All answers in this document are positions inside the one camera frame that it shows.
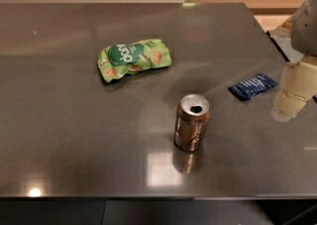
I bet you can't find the green rice chip bag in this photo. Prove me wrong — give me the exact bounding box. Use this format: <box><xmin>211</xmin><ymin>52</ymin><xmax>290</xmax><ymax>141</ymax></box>
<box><xmin>97</xmin><ymin>39</ymin><xmax>171</xmax><ymax>82</ymax></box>

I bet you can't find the blue rxbar blueberry wrapper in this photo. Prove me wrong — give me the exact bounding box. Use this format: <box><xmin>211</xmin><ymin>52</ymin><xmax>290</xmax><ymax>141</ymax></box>
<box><xmin>228</xmin><ymin>72</ymin><xmax>278</xmax><ymax>101</ymax></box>

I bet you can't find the brown soda can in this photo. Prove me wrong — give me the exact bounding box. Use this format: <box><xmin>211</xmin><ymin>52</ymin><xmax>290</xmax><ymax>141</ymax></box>
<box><xmin>174</xmin><ymin>94</ymin><xmax>210</xmax><ymax>152</ymax></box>

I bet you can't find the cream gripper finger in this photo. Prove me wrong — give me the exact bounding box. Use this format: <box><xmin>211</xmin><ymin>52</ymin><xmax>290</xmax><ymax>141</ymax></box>
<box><xmin>271</xmin><ymin>56</ymin><xmax>317</xmax><ymax>122</ymax></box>

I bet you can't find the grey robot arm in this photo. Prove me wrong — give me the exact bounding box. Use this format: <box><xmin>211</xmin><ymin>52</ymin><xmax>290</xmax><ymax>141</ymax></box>
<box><xmin>271</xmin><ymin>0</ymin><xmax>317</xmax><ymax>122</ymax></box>

